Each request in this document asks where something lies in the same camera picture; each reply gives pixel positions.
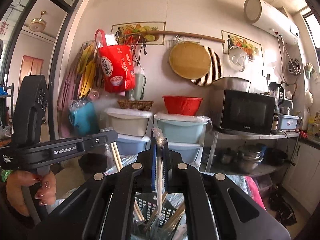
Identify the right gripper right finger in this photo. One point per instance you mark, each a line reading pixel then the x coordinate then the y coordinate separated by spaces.
pixel 166 167

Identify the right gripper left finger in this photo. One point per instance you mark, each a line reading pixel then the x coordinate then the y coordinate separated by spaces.
pixel 153 170

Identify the chopsticks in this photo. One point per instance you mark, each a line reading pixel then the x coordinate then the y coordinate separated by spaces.
pixel 159 169

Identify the chopsticks compartment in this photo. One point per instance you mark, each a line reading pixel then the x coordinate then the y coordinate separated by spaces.
pixel 113 152
pixel 156 211
pixel 174 219

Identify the dark green utensil holder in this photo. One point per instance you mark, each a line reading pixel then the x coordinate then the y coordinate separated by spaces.
pixel 165 222

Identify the white kitchen cabinets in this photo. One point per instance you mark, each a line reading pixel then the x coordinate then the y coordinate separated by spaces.
pixel 302 179

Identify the person's left hand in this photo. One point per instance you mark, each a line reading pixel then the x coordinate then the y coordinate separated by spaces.
pixel 46 194

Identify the blue middle right drawer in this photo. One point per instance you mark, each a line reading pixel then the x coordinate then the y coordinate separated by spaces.
pixel 190 153

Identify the blue middle left drawer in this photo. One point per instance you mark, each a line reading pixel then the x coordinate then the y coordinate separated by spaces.
pixel 131 145

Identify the light blue top drawer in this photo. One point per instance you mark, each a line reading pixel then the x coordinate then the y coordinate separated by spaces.
pixel 183 128

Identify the cream top storage drawer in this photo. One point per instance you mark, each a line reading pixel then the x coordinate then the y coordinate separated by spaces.
pixel 128 121

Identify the wicker basket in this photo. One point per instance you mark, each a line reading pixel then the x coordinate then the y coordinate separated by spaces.
pixel 136 105

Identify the red plastic basin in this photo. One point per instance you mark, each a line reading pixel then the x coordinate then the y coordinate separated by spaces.
pixel 182 105

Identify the teal hanging bag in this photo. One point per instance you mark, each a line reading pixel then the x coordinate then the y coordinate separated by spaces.
pixel 84 119

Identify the black microwave oven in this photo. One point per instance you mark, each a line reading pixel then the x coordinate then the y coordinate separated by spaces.
pixel 234 110

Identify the metal shelf rack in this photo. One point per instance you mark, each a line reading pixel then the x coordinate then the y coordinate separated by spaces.
pixel 223 153

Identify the stainless steel pot stack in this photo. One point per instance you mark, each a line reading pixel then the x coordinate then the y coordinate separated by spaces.
pixel 249 157

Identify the pink blanket under cloth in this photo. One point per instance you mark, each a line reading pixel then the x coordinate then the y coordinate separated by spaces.
pixel 254 191

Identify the yellow hanging bags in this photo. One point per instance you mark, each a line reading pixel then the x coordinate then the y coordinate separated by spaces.
pixel 89 75

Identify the red printed shopping bag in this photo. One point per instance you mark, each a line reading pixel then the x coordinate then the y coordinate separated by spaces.
pixel 116 63

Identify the round bamboo board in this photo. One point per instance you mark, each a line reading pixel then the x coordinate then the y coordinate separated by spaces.
pixel 189 60

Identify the round woven mat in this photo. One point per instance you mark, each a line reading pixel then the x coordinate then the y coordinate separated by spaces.
pixel 215 71

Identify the black frying pan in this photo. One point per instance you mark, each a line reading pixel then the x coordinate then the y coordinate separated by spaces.
pixel 276 157

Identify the small blue box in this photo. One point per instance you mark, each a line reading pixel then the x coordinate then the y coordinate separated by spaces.
pixel 287 123

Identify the wooden rolling pin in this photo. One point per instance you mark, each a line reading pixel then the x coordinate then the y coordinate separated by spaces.
pixel 205 37

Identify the ceiling lamp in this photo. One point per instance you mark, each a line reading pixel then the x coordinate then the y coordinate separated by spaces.
pixel 38 24

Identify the black electric kettle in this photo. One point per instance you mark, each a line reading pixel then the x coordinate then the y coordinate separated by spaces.
pixel 277 91

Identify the white cylindrical water heater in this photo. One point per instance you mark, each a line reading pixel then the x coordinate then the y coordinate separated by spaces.
pixel 268 18

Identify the window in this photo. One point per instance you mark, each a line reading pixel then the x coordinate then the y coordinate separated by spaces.
pixel 314 28

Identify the left fruit wall picture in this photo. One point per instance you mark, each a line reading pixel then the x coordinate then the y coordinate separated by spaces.
pixel 138 32

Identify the fruit wall picture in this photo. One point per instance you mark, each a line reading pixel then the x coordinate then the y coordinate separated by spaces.
pixel 253 49
pixel 138 32

